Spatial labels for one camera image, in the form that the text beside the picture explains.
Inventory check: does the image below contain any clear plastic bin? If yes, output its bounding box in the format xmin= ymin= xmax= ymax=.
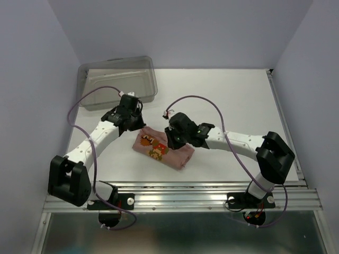
xmin=77 ymin=56 xmax=158 ymax=111

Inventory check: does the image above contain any aluminium rail frame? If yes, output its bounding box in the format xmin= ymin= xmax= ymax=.
xmin=42 ymin=69 xmax=324 ymax=212

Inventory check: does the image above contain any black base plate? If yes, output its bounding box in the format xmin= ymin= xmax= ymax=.
xmin=87 ymin=193 xmax=135 ymax=211
xmin=226 ymin=192 xmax=275 ymax=210

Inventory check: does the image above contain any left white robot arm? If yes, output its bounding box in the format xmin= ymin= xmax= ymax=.
xmin=48 ymin=92 xmax=145 ymax=208

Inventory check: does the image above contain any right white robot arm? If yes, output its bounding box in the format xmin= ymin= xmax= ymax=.
xmin=163 ymin=112 xmax=295 ymax=206

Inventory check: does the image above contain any pink t shirt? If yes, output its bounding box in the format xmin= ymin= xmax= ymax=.
xmin=132 ymin=126 xmax=195 ymax=170

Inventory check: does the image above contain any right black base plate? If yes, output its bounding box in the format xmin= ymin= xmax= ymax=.
xmin=226 ymin=192 xmax=275 ymax=210

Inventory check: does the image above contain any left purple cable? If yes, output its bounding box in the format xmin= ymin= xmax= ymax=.
xmin=67 ymin=86 xmax=137 ymax=230

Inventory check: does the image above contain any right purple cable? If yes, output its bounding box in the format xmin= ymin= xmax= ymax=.
xmin=165 ymin=95 xmax=288 ymax=229

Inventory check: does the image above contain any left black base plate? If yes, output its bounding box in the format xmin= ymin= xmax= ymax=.
xmin=87 ymin=193 xmax=135 ymax=211

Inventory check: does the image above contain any purple cable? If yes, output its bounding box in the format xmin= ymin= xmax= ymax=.
xmin=67 ymin=86 xmax=137 ymax=230
xmin=165 ymin=95 xmax=288 ymax=229

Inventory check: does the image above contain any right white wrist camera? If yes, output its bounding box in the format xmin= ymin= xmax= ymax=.
xmin=162 ymin=109 xmax=176 ymax=120

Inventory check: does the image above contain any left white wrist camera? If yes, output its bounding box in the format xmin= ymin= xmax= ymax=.
xmin=118 ymin=91 xmax=135 ymax=97

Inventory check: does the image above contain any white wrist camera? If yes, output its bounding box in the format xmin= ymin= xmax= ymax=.
xmin=162 ymin=109 xmax=176 ymax=120
xmin=118 ymin=91 xmax=135 ymax=97

